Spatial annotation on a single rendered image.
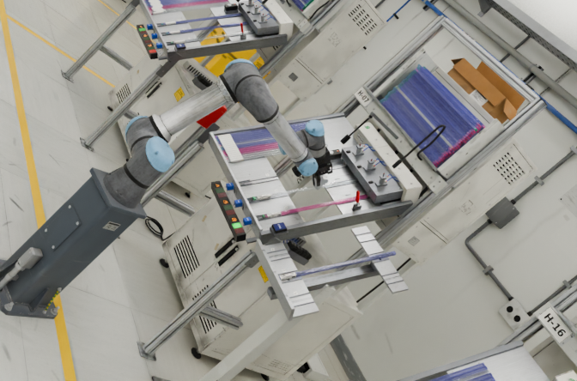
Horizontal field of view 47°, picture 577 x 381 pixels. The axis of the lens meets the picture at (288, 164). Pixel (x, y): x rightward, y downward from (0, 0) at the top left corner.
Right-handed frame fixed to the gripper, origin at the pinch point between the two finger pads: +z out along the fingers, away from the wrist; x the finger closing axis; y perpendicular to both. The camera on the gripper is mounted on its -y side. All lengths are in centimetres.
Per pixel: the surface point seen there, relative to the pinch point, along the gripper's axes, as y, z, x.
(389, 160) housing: 37.1, 1.4, 1.1
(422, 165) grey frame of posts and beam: 46.8, -1.0, -10.7
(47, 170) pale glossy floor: -109, 6, 76
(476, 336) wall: 85, 151, -23
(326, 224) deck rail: -4.4, 0.8, -21.1
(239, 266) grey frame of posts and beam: -44, 2, -24
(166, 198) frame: -61, 24, 49
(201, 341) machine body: -68, 54, -17
